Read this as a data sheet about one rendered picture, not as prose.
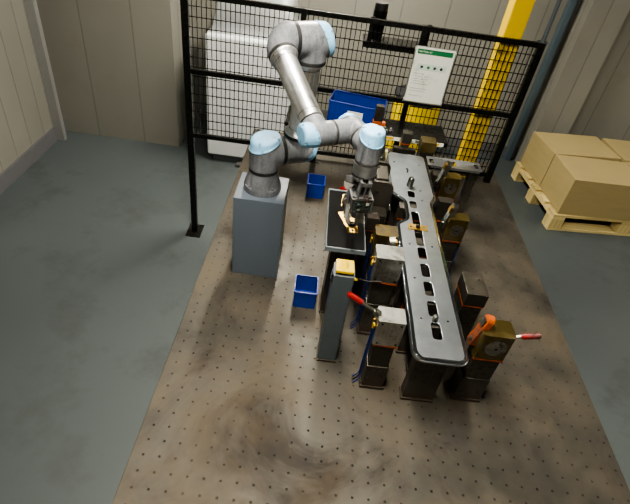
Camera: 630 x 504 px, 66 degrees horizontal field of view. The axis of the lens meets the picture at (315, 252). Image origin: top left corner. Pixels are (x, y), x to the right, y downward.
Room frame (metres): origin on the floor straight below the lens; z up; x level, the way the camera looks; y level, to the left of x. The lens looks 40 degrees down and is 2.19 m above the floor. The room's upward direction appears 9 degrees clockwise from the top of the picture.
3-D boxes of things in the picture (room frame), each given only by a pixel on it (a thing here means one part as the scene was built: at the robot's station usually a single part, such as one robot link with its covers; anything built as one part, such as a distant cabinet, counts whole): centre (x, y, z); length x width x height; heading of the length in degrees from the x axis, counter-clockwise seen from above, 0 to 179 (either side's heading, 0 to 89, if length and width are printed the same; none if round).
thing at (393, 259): (1.37, -0.25, 0.90); 0.13 x 0.08 x 0.41; 93
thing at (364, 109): (2.59, -0.11, 1.09); 0.30 x 0.17 x 0.13; 83
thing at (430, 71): (2.73, -0.47, 1.30); 0.23 x 0.02 x 0.31; 93
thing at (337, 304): (1.20, -0.10, 0.92); 0.08 x 0.08 x 0.44; 3
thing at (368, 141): (1.33, -0.11, 1.53); 0.09 x 0.08 x 0.11; 31
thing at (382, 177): (1.79, -0.21, 0.94); 0.18 x 0.13 x 0.49; 3
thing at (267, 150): (1.67, 0.25, 1.27); 0.13 x 0.12 x 0.14; 121
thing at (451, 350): (1.69, -0.42, 1.00); 1.38 x 0.22 x 0.02; 3
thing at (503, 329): (1.12, -0.64, 0.88); 0.14 x 0.09 x 0.36; 93
